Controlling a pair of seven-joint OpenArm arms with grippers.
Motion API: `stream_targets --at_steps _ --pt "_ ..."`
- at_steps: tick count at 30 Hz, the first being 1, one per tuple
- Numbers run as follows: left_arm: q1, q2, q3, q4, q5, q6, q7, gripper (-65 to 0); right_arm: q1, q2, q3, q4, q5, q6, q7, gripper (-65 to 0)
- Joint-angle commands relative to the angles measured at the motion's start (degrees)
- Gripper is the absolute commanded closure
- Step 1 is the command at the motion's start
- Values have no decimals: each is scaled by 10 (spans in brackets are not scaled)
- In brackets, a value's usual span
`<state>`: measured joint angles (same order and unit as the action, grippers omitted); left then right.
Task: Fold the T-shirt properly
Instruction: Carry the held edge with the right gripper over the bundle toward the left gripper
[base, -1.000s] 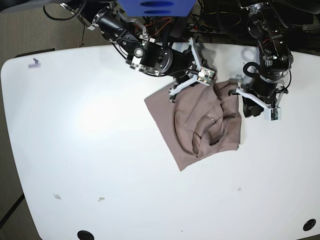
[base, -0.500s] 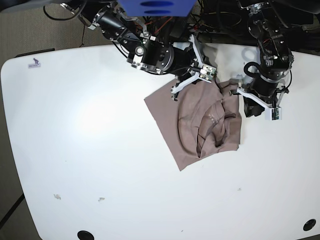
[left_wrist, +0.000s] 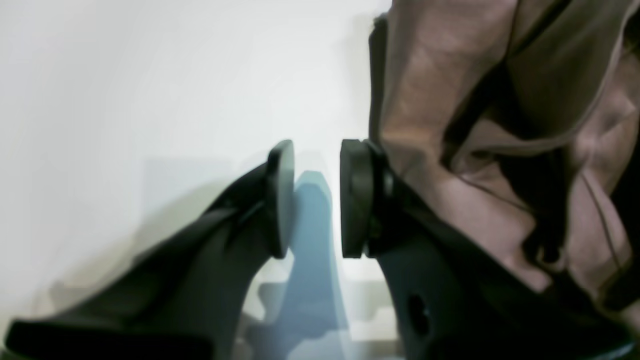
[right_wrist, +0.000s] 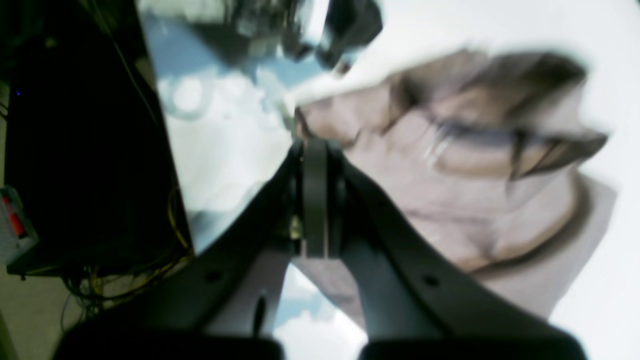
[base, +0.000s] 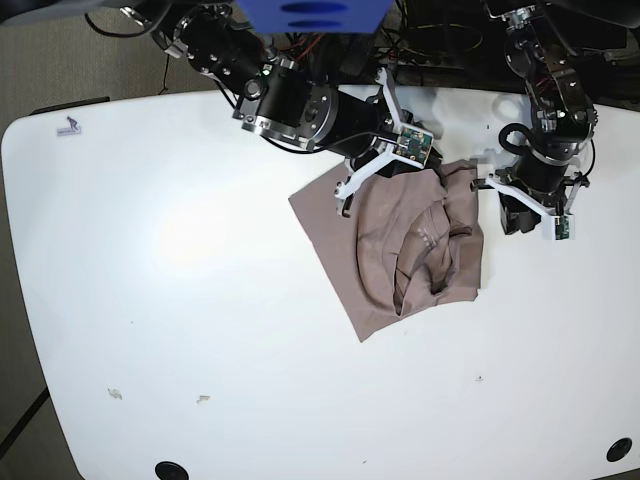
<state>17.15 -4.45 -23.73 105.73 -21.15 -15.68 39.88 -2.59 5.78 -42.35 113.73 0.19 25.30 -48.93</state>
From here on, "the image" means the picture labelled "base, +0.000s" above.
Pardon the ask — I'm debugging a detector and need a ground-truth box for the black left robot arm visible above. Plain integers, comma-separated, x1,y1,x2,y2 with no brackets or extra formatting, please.
473,1,639,240

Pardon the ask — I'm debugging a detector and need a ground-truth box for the blue plastic mount plate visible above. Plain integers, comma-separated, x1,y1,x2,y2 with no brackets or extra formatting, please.
237,0,392,34

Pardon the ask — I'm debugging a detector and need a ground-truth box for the mauve T-shirt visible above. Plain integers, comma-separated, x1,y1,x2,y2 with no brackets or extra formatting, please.
289,160,484,341

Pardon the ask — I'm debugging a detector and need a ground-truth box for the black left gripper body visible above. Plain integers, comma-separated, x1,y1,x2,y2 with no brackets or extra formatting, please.
472,149,590,210

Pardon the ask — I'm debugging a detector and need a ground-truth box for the small purple logo sticker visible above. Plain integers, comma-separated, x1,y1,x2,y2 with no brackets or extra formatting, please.
56,116,82,137

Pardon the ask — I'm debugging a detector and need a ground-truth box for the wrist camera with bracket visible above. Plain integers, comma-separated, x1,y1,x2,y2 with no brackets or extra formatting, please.
473,143,583,241
334,67,434,218

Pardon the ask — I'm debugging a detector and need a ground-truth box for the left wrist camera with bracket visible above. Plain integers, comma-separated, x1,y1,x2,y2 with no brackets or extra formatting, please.
473,143,583,241

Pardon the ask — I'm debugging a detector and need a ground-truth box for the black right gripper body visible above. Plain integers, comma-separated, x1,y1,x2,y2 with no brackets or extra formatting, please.
327,88,442,178

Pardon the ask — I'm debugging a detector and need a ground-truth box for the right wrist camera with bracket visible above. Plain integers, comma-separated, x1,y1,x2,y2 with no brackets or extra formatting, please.
334,67,434,218

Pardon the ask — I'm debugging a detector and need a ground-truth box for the black table cable grommet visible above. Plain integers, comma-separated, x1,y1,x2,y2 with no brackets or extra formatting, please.
606,437,633,463

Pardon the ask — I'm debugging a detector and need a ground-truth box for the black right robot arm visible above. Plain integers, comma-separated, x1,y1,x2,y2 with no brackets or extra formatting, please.
119,1,442,178

